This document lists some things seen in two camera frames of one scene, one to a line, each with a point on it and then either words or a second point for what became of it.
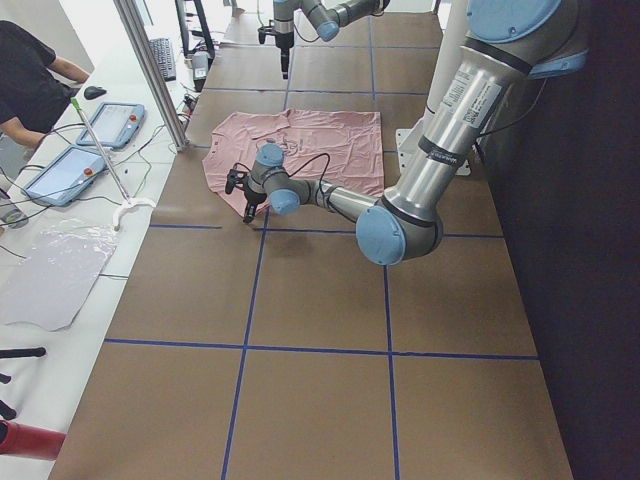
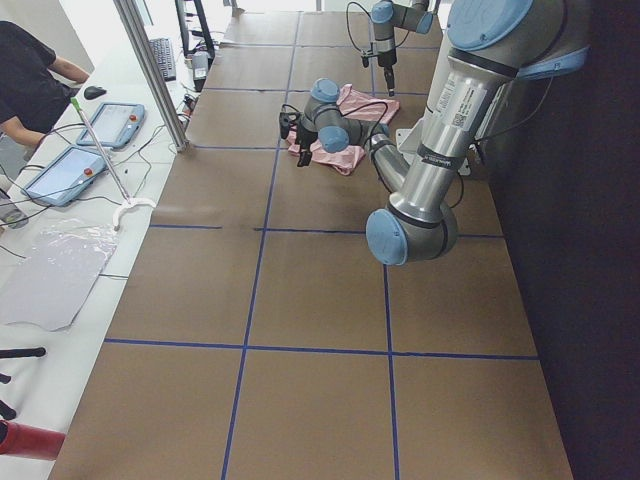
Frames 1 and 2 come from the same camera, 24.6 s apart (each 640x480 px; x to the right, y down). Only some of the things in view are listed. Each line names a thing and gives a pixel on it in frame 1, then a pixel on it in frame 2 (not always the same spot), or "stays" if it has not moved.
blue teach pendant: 116,125 stays
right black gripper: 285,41 → 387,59
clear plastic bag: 49,284 stays
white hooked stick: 128,203 stays
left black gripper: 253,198 → 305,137
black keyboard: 163,50 stays
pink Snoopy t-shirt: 342,148 → 352,105
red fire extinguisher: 23,440 stays
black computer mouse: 93,92 stays
